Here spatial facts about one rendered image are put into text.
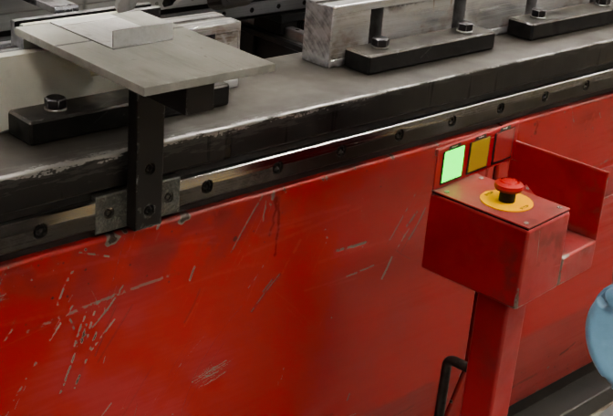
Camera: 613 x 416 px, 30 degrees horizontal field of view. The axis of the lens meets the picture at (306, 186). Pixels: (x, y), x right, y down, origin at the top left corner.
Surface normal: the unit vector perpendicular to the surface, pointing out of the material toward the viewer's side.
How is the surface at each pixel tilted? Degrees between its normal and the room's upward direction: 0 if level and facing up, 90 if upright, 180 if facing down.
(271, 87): 0
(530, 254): 90
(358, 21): 90
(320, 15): 90
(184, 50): 0
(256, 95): 0
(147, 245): 90
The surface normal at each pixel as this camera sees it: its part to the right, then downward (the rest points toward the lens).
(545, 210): 0.07, -0.92
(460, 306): 0.67, 0.33
